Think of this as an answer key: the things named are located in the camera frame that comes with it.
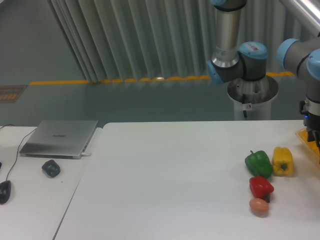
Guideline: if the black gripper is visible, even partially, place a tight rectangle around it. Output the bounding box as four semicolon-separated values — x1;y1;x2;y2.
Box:
299;99;320;148

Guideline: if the green bell pepper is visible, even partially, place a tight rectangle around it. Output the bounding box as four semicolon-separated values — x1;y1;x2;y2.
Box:
244;150;273;179

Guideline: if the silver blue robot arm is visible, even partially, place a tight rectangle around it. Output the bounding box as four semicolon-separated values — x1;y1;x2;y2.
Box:
206;0;320;144

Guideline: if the yellow plastic basket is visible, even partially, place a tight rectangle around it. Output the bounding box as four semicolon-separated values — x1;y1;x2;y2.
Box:
295;128;320;164

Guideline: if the yellow bell pepper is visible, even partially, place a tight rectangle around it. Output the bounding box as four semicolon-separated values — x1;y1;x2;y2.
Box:
271;146;294;176

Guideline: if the red bell pepper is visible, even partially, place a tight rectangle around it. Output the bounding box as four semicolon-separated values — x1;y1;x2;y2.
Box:
249;176;274;203

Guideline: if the brown egg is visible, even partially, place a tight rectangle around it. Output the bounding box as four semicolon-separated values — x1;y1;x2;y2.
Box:
249;198;269;215

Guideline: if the grey pleated curtain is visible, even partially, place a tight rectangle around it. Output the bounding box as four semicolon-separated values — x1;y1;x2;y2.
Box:
46;0;320;83

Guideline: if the white usb dongle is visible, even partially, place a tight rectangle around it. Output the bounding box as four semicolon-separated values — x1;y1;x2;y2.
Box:
81;152;92;157

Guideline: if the silver laptop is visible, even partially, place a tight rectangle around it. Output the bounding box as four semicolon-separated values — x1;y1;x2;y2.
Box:
19;120;98;159

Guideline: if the small black box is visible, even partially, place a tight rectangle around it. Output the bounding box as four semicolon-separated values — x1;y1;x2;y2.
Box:
41;159;61;178

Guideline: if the black mouse cable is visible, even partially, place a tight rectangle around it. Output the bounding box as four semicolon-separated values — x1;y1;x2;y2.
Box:
0;124;38;182

